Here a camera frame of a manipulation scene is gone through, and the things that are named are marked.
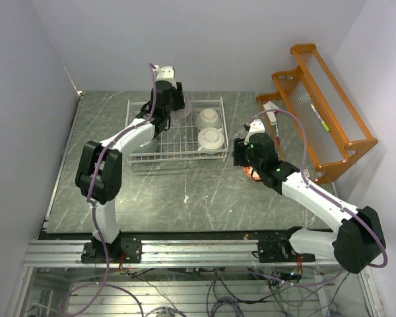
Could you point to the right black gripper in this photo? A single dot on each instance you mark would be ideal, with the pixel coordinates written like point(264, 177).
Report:
point(239, 149)

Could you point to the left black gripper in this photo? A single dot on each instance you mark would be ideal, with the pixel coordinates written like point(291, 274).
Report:
point(179, 94)

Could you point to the purple striped bowl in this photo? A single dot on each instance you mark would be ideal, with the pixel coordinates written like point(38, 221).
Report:
point(184, 112)

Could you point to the red orange patterned bowl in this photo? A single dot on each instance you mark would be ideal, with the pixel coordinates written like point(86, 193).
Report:
point(251, 173)

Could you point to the white wire dish rack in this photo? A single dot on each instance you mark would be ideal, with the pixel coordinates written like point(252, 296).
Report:
point(180, 141)

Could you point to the grey blue bowl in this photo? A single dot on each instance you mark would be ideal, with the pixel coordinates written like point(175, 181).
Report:
point(150, 147)

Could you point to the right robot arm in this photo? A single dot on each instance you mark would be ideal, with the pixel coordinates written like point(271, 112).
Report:
point(355, 237)

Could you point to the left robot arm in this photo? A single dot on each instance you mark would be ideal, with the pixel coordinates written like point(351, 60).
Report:
point(99, 173)

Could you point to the orange wooden shelf rack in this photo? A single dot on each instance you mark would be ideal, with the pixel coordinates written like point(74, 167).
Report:
point(312, 82)

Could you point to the green patterned bowl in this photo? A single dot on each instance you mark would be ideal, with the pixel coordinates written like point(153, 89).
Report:
point(208, 118)

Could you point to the white red small box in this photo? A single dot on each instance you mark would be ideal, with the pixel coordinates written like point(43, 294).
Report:
point(273, 109)

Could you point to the marker pen on shelf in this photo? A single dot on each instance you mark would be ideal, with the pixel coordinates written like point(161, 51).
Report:
point(318, 115)

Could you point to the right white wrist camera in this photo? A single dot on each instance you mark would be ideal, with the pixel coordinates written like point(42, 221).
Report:
point(253, 128)

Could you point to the white handled bowl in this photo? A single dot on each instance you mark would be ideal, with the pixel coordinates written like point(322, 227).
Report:
point(210, 139)

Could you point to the aluminium mounting rail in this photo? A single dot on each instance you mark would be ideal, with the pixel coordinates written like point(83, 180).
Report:
point(152, 253)

